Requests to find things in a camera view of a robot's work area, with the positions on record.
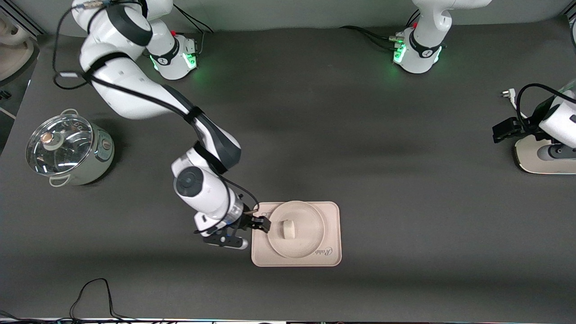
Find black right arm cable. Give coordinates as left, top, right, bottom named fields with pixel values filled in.
left=53, top=0, right=261, bottom=213

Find aluminium frame profile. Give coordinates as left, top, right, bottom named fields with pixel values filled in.
left=0, top=0, right=46, bottom=37

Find black right base cables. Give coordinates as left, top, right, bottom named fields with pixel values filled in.
left=170, top=5, right=214, bottom=57

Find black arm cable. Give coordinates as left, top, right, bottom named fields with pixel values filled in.
left=516, top=83, right=576, bottom=129
left=53, top=0, right=261, bottom=213

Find black base cables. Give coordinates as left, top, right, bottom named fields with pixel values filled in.
left=340, top=25, right=404, bottom=51
left=170, top=5, right=214, bottom=57

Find beige rounded object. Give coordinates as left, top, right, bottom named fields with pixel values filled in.
left=0, top=18, right=36, bottom=82

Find glass pot lid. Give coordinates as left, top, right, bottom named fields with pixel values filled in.
left=26, top=114, right=94, bottom=176

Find round beige plate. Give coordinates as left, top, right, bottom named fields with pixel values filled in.
left=267, top=201, right=325, bottom=259

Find white appliance with grey knob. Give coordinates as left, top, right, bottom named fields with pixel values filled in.
left=514, top=135, right=576, bottom=175

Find black left base cables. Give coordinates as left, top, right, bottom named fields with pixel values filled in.
left=340, top=25, right=404, bottom=51

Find pale green electric pot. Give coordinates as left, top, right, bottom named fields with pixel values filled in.
left=26, top=108, right=115, bottom=187

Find beige rabbit print tray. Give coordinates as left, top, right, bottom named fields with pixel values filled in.
left=251, top=201, right=342, bottom=267

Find white power plug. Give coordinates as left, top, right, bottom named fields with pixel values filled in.
left=501, top=89, right=529, bottom=118

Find black cable loop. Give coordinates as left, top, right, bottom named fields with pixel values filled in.
left=70, top=278, right=135, bottom=323

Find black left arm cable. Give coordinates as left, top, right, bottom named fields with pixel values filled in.
left=516, top=83, right=576, bottom=129

